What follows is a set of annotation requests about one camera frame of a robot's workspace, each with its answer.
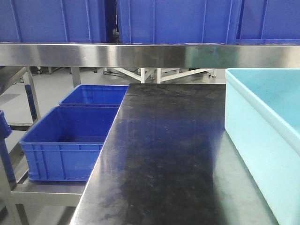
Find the left lower shelf blue crate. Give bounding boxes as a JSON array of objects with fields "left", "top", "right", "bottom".
[{"left": 0, "top": 110, "right": 12, "bottom": 139}]

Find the dark work table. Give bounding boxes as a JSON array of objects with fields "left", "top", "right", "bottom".
[{"left": 71, "top": 84, "right": 277, "bottom": 225}]

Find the far blue floor crate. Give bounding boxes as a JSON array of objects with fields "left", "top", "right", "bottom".
[{"left": 59, "top": 84, "right": 128, "bottom": 107}]

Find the blue floor crate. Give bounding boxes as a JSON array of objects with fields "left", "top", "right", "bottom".
[
  {"left": 59, "top": 84, "right": 128, "bottom": 107},
  {"left": 19, "top": 106, "right": 118, "bottom": 181}
]

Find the right blue crate on table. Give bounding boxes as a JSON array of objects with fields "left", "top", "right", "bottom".
[{"left": 117, "top": 0, "right": 242, "bottom": 44}]

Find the near blue floor crate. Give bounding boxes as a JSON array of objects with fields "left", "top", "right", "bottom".
[{"left": 19, "top": 106, "right": 118, "bottom": 181}]

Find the light blue tub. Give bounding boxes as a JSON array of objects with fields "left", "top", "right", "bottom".
[{"left": 225, "top": 68, "right": 300, "bottom": 225}]

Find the far right blue crate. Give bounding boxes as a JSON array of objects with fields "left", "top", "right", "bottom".
[{"left": 236, "top": 0, "right": 300, "bottom": 45}]

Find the stainless steel rack table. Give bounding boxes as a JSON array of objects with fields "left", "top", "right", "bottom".
[{"left": 0, "top": 41, "right": 300, "bottom": 122}]

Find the large blue crate on table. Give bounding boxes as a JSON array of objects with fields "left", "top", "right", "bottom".
[{"left": 0, "top": 0, "right": 116, "bottom": 43}]

